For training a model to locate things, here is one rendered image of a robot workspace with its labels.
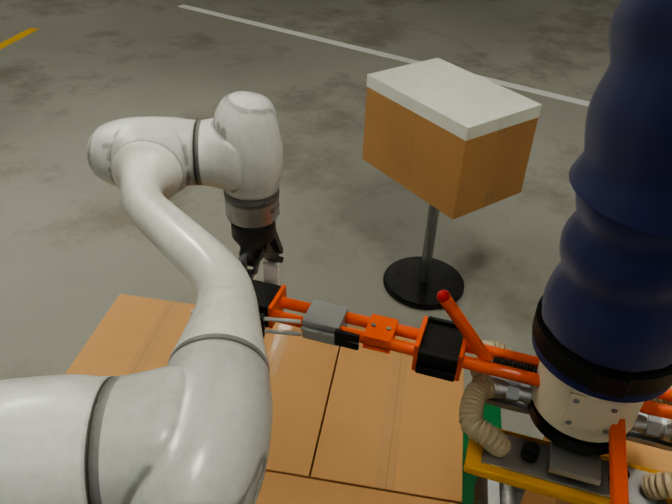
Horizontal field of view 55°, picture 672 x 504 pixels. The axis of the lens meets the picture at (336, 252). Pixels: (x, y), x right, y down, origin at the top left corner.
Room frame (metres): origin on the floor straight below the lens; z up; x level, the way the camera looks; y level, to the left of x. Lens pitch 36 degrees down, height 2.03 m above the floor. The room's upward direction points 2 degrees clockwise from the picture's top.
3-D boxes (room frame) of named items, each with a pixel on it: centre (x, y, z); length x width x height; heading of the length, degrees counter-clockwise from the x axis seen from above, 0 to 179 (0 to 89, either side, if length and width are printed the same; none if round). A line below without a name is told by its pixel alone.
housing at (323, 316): (0.89, 0.01, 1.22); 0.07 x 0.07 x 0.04; 73
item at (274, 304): (0.94, 0.14, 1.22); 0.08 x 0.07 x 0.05; 73
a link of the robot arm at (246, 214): (0.91, 0.14, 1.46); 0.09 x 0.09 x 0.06
